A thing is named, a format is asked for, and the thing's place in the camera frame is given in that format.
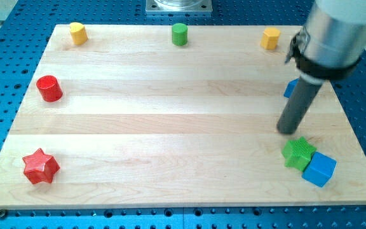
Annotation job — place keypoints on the wooden board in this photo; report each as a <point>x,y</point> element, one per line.
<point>145,123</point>

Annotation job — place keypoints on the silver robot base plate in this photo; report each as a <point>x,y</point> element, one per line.
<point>162,7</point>

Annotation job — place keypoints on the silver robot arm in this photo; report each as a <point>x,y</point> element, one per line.
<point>337,32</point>

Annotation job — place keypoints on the yellow pentagon block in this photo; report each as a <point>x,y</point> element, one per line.
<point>78,33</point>

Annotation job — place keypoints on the red cylinder block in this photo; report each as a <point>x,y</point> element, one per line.
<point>49,88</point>

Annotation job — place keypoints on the green cylinder block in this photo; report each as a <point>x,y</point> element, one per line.
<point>179,34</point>

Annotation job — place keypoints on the blue cube block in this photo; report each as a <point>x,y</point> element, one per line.
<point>320,169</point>

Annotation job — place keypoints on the blue perforated table plate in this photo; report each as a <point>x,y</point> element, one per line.
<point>25,29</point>

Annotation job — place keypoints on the blue triangle block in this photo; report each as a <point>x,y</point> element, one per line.
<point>290,88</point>

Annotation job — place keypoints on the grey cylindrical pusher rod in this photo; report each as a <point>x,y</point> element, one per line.
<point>297,105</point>

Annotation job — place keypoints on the yellow hexagon block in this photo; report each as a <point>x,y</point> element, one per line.
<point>270,37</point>

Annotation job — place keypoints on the green star block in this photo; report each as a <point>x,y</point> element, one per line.
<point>298,153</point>

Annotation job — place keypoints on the red star block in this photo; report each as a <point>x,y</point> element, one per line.
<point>40,167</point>

